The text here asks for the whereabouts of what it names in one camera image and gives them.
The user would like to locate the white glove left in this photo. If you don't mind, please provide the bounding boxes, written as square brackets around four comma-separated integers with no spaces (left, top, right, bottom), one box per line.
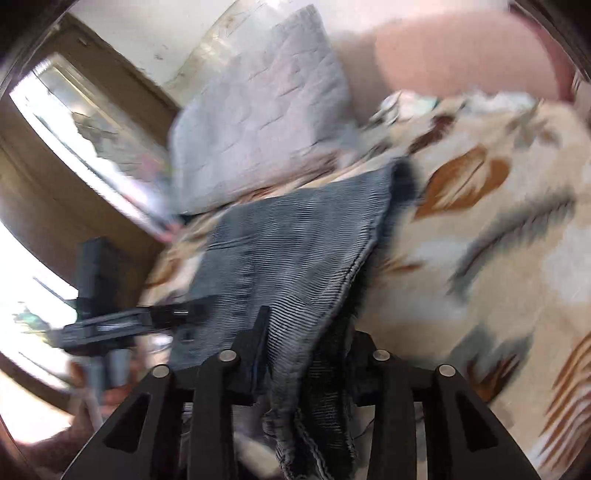
[368,90,440,125]

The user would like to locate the grey-blue denim pants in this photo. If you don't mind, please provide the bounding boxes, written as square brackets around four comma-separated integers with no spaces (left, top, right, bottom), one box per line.
[169,158,417,479]

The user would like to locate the leaf-print beige blanket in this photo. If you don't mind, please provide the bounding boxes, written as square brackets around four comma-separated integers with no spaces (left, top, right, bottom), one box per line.
[138,89,591,471]

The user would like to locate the grey quilted pillow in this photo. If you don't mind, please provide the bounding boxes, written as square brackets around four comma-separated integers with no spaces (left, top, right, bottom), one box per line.
[168,5,360,215]

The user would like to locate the person left hand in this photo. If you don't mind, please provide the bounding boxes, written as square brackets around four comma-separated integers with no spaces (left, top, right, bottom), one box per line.
[19,354,146,479]

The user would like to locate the wooden window frame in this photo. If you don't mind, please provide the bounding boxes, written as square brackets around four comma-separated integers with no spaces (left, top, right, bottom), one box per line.
[1,13,178,282]

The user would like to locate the pink padded headboard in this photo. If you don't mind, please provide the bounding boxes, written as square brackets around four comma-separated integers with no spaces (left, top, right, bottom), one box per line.
[332,10,576,123]

